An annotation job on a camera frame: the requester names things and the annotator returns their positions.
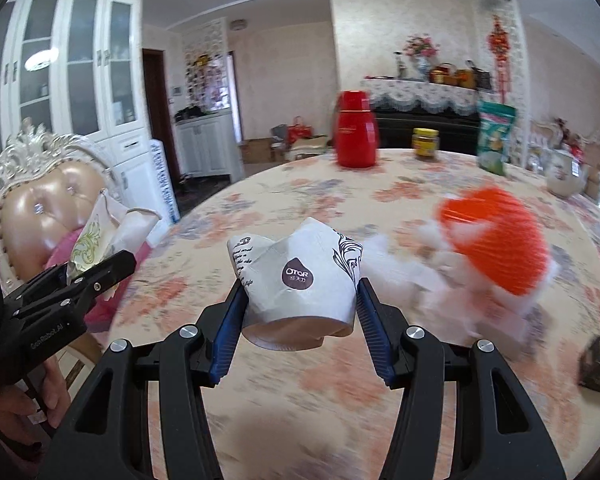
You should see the blue and white carton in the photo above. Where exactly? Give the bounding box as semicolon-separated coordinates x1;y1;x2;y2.
150;139;182;226

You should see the vase of pink flowers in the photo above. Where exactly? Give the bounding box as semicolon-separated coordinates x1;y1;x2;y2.
404;34;440;82

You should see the person's left hand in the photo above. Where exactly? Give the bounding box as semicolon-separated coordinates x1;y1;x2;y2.
0;355;73;441

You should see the pink plastic bag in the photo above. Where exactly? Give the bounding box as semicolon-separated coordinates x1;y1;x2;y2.
42;227;131;333

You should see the yellow-lid glass jar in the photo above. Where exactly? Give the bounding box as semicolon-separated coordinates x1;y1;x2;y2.
413;128;440;162

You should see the white glass-door cabinet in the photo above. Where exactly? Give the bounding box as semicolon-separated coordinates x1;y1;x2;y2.
0;0;153;226

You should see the white lace cloth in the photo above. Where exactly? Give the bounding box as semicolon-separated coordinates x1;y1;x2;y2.
361;77;496;117

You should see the red thermos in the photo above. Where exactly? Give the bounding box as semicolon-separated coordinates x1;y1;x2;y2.
334;90;381;168

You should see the white paper bag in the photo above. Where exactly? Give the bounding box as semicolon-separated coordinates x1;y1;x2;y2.
67;187;161;301

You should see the ornate white leather chair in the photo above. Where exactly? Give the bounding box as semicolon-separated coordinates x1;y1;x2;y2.
0;117;131;376

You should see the white floral teapot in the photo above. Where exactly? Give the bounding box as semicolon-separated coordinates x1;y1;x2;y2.
545;149;590;198

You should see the orange net with white plastic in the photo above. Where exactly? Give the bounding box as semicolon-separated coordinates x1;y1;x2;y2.
362;215;561;356

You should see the crushed white paper cup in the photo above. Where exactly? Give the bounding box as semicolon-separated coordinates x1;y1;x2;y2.
227;217;365;352

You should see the red gift bag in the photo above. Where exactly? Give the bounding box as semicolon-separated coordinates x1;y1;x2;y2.
287;116;313;141

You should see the dark sideboard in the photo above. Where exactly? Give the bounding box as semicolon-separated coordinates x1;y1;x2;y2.
370;105;481;153

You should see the low white cabinet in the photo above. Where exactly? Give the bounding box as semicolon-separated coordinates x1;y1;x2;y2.
174;110;236;178

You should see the dark wooden door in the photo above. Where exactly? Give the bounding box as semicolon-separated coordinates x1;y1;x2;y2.
142;47;181;181

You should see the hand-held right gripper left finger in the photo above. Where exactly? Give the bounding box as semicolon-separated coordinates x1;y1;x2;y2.
37;280;253;480

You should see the green snack bag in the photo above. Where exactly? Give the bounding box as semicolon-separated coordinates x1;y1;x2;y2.
476;101;517;177

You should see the orange foam net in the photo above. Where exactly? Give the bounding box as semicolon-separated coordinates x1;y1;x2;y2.
439;185;551;297

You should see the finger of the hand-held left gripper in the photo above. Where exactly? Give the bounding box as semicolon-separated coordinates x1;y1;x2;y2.
12;249;137;333
5;262;81;306

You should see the red knot wall decoration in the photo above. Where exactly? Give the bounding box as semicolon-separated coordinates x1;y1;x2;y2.
487;16;513;106

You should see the cardboard box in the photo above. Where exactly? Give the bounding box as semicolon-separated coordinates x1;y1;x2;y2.
240;139;272;165

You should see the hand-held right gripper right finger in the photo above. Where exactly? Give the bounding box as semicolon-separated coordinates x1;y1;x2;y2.
355;277;568;480

